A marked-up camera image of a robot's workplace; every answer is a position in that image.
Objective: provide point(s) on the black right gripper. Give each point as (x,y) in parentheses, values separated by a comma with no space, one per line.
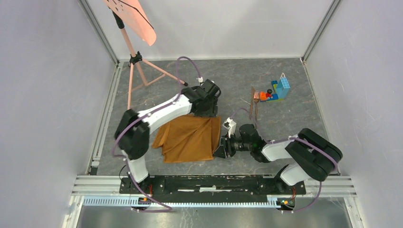
(225,147)

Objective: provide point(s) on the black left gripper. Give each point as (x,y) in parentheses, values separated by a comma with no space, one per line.
(212,111)

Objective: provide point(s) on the orange cloth napkin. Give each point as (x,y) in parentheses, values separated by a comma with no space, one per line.
(188,138)

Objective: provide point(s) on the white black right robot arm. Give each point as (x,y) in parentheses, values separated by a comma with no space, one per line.
(314,157)

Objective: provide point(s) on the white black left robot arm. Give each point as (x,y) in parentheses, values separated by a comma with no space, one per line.
(133,132)

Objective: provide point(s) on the colourful toy brick build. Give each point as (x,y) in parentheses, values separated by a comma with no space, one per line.
(278,91)

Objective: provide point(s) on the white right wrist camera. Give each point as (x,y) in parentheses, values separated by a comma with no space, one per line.
(230,125)

